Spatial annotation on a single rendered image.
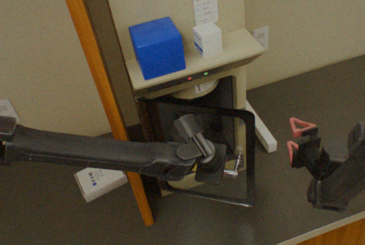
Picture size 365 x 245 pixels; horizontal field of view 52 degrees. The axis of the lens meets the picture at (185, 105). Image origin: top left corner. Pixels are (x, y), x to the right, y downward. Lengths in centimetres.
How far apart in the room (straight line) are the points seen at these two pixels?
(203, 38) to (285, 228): 66
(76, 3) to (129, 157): 32
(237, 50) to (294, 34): 80
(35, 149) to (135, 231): 61
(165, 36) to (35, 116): 86
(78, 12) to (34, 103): 80
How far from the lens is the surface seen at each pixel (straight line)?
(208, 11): 93
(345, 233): 146
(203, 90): 107
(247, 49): 90
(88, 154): 75
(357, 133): 63
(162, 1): 88
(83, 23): 77
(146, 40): 81
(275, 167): 137
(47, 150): 75
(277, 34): 163
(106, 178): 138
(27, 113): 154
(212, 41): 87
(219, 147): 95
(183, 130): 86
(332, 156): 95
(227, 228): 123
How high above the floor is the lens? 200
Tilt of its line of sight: 41 degrees down
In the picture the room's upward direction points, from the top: 9 degrees counter-clockwise
